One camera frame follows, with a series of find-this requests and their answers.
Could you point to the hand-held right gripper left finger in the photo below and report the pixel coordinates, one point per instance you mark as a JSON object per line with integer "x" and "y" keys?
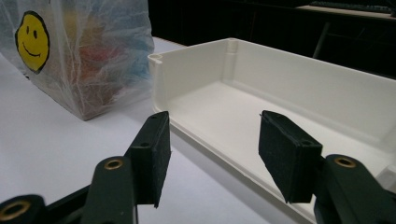
{"x": 149, "y": 155}

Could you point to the background desk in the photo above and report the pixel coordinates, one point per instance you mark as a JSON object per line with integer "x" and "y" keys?
{"x": 342, "y": 13}

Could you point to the white plastic bin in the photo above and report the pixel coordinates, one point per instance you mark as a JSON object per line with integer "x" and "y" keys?
{"x": 249, "y": 109}

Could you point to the clear plastic bag with smiley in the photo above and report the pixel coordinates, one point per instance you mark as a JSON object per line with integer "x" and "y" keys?
{"x": 93, "y": 62}

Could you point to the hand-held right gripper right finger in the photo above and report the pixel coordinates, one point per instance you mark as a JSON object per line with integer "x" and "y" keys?
{"x": 286, "y": 155}

